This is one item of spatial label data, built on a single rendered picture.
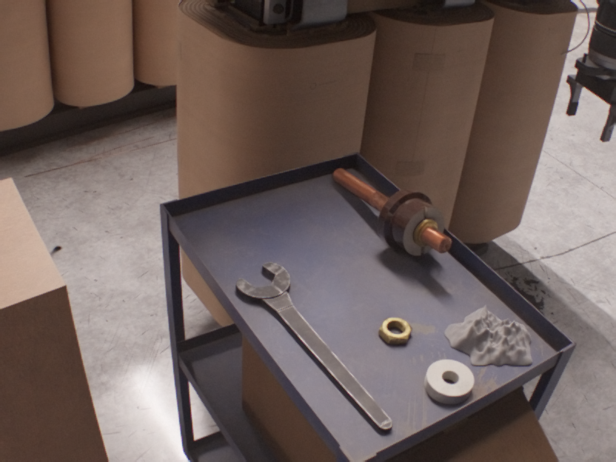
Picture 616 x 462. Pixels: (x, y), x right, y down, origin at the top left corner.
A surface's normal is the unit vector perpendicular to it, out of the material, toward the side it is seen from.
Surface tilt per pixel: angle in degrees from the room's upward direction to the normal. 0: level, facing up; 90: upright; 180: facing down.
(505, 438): 26
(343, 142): 90
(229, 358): 0
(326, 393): 0
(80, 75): 90
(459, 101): 90
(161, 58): 90
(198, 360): 0
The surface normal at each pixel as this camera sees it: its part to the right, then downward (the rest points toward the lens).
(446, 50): 0.55, 0.56
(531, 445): 0.32, -0.46
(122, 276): 0.09, -0.78
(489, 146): -0.11, 0.61
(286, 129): 0.28, 0.61
